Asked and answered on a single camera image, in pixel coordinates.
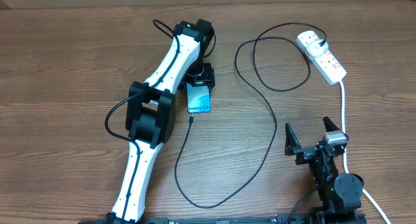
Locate white power strip cord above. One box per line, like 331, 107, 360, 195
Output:
338, 80, 393, 224

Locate white power strip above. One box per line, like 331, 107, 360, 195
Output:
296, 31, 346, 85

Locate blue Galaxy smartphone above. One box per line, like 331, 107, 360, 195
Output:
187, 84, 211, 114

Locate white charger plug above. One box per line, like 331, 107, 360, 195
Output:
306, 39, 329, 58

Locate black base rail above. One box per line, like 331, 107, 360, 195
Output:
78, 213, 367, 224

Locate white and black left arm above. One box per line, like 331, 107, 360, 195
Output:
103, 19, 216, 223

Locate black charging cable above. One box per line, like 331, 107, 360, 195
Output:
174, 21, 328, 210

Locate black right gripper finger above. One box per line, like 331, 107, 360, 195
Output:
322, 116, 340, 132
285, 123, 301, 156

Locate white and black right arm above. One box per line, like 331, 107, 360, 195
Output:
285, 117, 367, 224

